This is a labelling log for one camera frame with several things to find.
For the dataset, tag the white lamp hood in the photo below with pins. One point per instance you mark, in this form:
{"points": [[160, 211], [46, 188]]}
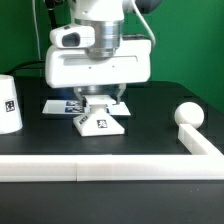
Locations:
{"points": [[10, 117]]}

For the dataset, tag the white lamp base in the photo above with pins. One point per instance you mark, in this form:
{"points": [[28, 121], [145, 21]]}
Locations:
{"points": [[98, 122]]}

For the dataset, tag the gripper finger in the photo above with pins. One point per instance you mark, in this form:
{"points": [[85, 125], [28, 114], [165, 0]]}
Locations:
{"points": [[119, 92], [80, 98]]}

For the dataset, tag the white lamp bulb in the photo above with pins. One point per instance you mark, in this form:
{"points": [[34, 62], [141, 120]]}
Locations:
{"points": [[189, 113]]}

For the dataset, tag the white L-shaped fence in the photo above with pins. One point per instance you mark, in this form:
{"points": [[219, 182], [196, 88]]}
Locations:
{"points": [[204, 162]]}

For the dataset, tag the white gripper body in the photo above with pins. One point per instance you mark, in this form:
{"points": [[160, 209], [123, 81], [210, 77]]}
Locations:
{"points": [[69, 65]]}

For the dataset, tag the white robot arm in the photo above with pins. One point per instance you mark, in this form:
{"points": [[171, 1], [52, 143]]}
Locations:
{"points": [[93, 51]]}

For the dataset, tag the white tag sheet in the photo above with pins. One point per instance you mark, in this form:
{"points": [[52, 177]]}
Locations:
{"points": [[74, 107]]}

